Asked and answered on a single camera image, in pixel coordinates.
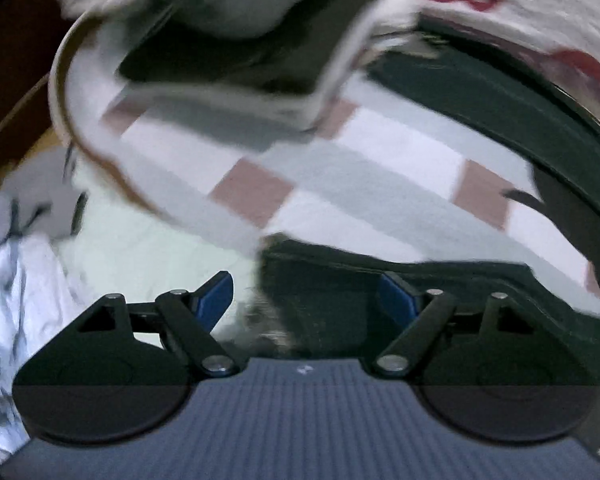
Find dark green pants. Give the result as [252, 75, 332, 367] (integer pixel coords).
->
[255, 20, 600, 401]

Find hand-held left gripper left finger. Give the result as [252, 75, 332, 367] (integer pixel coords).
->
[75, 270, 241, 378]

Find white bear print quilt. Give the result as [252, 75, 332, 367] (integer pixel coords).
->
[380, 0, 600, 91]

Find brown wooden dresser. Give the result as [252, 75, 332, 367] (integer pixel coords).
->
[0, 0, 96, 191]

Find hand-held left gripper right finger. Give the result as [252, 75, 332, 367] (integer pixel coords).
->
[372, 270, 536, 378]

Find grey and white crumpled clothes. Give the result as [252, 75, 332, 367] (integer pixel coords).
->
[0, 150, 88, 466]

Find dark olive folded garment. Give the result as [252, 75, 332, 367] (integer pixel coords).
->
[117, 0, 396, 96]

